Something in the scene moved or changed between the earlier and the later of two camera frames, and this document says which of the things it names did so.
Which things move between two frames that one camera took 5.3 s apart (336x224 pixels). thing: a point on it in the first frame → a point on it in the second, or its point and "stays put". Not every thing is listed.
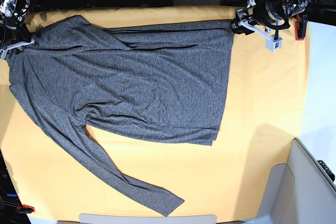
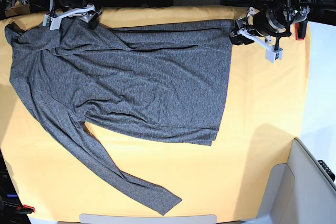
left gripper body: [14, 32] → [69, 2]
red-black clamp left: [24, 209] stays put
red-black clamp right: [301, 27] stays put
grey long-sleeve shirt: [167, 81] stays put
